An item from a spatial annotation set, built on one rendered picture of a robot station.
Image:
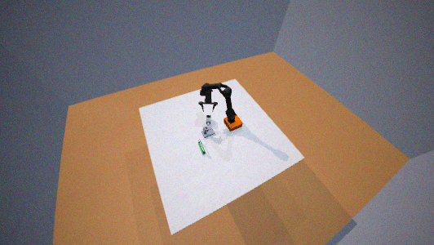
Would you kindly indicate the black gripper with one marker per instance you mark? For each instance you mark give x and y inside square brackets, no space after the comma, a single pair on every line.
[208,99]

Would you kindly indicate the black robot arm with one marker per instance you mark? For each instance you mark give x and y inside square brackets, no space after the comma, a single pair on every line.
[206,90]

